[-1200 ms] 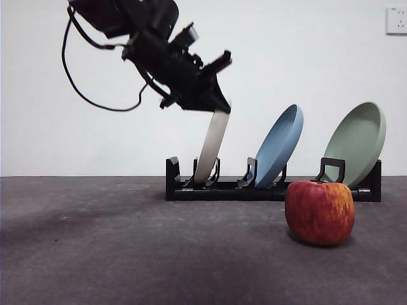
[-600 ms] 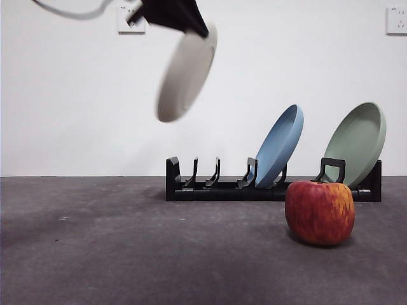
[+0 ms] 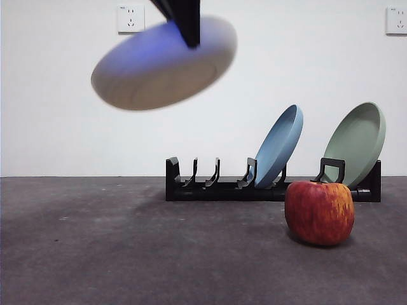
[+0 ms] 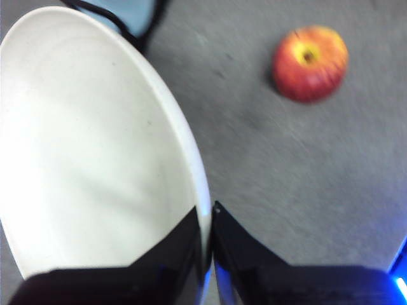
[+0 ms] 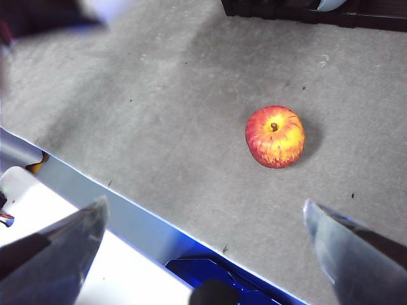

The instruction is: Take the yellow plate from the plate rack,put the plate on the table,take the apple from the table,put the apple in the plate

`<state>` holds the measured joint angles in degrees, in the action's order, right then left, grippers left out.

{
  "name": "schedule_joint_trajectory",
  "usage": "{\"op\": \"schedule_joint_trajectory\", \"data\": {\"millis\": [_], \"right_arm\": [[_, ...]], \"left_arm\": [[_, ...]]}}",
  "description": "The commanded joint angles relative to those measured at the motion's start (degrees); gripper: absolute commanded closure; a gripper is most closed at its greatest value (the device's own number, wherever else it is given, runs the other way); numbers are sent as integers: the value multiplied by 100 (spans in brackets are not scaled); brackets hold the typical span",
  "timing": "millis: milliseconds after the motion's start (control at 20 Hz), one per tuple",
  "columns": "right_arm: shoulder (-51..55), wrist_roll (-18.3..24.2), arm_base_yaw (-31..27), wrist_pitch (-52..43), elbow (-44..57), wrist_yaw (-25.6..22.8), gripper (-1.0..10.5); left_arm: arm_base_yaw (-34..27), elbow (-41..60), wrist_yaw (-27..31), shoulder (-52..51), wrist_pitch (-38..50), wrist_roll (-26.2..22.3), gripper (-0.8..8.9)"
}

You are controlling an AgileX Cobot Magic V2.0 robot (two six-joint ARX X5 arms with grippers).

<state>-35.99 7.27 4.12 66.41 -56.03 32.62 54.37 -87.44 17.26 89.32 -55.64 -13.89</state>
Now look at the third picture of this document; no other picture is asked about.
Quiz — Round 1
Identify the cream yellow round plate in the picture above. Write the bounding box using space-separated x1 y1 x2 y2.
90 14 239 112

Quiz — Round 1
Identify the red yellow apple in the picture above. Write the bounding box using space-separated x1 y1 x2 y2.
284 180 355 247

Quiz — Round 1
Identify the blue round plate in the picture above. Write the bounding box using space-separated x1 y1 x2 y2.
254 104 305 189

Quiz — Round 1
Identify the black plate rack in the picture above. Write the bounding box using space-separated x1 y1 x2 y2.
165 156 382 203

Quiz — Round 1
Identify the green round plate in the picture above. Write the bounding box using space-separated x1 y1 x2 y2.
322 101 387 189

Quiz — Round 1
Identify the white wall socket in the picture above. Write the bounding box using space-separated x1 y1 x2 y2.
117 4 146 35
385 6 407 36

